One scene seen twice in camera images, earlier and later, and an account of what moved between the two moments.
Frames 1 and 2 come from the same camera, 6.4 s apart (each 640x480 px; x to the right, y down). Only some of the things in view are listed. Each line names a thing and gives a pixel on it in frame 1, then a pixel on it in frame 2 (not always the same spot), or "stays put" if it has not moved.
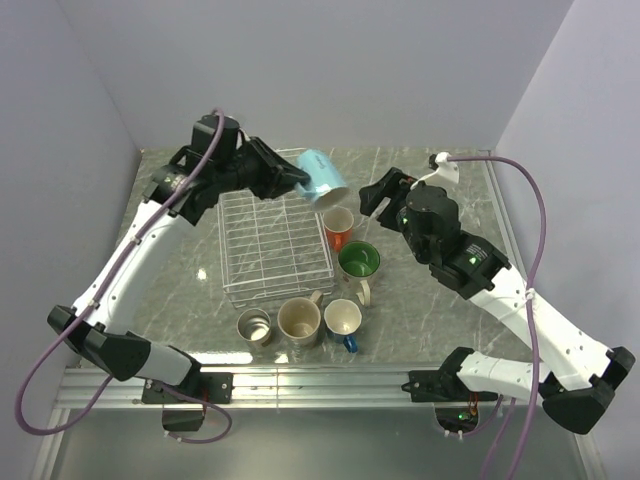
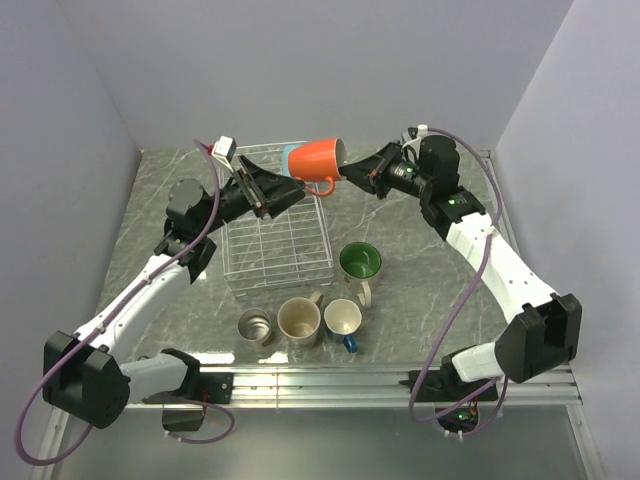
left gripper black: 278,176 -> 273,202
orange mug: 338,222 -> 318,161
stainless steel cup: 254,326 stays put
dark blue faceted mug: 342,319 stays put
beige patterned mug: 299,318 stays put
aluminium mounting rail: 279,388 stays put
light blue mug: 327,187 -> 285,157
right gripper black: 371,196 -> 371,172
